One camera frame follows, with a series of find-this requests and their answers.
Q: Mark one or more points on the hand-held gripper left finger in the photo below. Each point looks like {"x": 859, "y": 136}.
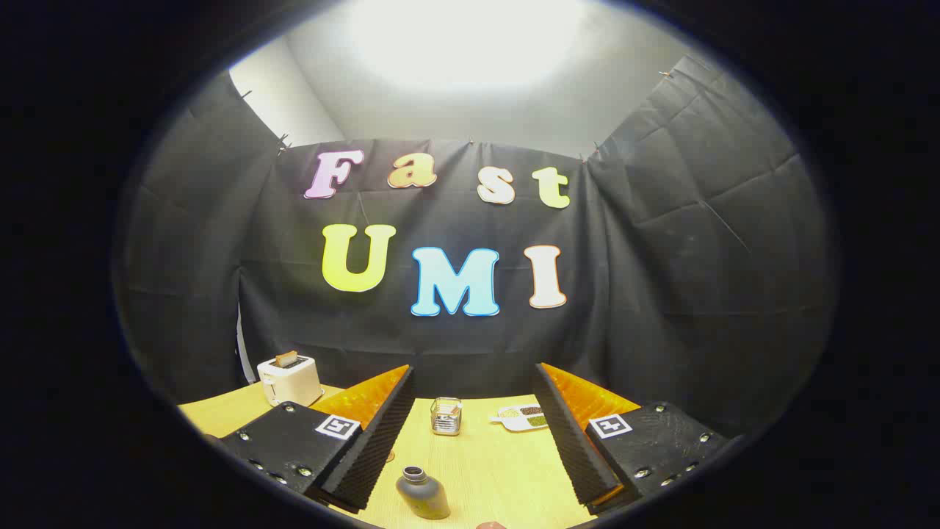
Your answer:
{"x": 378, "y": 433}

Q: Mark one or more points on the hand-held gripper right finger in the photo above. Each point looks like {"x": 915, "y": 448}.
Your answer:
{"x": 569, "y": 441}

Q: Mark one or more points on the silver bottle with green label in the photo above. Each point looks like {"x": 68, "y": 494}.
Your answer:
{"x": 426, "y": 498}

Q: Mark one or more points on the white divided bean dish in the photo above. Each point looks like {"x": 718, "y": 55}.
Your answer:
{"x": 523, "y": 419}

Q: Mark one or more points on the wooden table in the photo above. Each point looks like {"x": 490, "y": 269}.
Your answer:
{"x": 485, "y": 470}

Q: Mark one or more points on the cream toaster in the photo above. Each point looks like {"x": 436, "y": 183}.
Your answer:
{"x": 294, "y": 382}

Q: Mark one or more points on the toast slice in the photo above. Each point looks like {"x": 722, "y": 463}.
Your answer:
{"x": 286, "y": 358}

